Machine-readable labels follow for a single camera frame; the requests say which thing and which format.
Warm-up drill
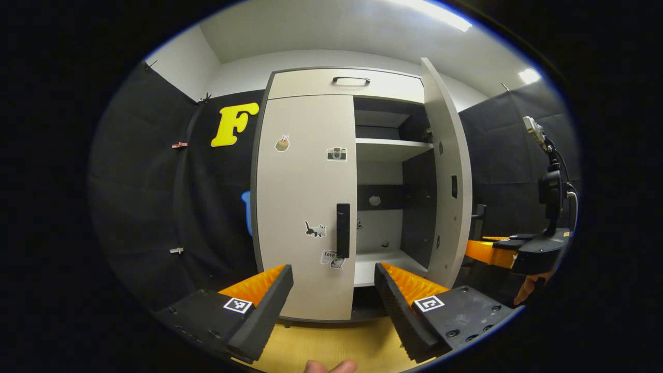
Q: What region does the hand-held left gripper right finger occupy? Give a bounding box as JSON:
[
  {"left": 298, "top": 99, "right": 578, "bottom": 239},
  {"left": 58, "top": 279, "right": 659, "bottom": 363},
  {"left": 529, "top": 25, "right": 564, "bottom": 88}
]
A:
[{"left": 374, "top": 262, "right": 524, "bottom": 363}]

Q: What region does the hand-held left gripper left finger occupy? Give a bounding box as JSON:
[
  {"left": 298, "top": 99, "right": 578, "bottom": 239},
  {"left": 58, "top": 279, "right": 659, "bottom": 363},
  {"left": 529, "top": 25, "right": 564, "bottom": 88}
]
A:
[{"left": 153, "top": 263, "right": 295, "bottom": 364}]

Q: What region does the white double-door shoe cabinet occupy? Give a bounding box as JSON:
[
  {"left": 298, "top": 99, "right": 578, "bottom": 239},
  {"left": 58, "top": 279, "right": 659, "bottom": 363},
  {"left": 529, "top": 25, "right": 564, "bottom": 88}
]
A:
[{"left": 250, "top": 66, "right": 436, "bottom": 324}]

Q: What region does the white cabinet door camera sticker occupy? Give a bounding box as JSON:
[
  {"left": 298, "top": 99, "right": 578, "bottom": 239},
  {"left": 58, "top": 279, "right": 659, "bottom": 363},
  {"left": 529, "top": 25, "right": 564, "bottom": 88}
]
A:
[{"left": 252, "top": 94, "right": 358, "bottom": 322}]

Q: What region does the white cabinet door cherry sticker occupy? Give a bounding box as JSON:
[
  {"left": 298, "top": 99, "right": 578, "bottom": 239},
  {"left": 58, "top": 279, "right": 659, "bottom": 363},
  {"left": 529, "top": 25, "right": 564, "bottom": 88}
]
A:
[{"left": 421, "top": 57, "right": 488, "bottom": 289}]

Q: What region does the white cabinet shelf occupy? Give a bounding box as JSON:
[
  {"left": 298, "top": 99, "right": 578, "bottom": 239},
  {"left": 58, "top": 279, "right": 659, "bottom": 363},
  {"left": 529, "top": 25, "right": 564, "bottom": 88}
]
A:
[
  {"left": 354, "top": 249, "right": 428, "bottom": 288},
  {"left": 355, "top": 138, "right": 435, "bottom": 164}
]

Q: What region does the white cabinet drawer front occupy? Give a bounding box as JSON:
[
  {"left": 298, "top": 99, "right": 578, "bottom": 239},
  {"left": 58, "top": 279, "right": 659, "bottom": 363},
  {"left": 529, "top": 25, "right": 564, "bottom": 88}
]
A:
[{"left": 268, "top": 69, "right": 425, "bottom": 104}]

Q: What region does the black backdrop cloth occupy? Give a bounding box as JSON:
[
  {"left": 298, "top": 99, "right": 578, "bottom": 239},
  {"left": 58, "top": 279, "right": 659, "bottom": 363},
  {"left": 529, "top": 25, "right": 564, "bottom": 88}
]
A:
[{"left": 88, "top": 61, "right": 581, "bottom": 311}]

